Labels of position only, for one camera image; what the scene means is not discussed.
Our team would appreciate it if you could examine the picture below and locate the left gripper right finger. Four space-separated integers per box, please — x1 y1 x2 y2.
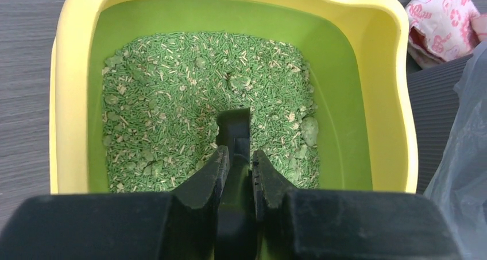
252 150 461 259

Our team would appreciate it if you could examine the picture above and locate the yellow litter box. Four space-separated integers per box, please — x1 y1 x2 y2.
49 0 418 193

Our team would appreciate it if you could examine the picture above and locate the blue bag lined bin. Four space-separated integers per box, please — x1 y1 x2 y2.
424 42 486 259

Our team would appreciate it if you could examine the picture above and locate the pink patterned cloth bag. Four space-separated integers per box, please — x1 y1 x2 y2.
405 0 486 69

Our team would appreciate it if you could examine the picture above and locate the black litter scoop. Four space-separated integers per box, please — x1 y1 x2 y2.
214 108 258 259

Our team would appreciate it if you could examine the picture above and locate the green cat litter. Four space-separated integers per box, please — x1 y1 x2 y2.
102 32 320 193

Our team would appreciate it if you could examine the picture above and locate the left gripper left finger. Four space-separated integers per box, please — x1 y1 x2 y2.
1 146 229 259

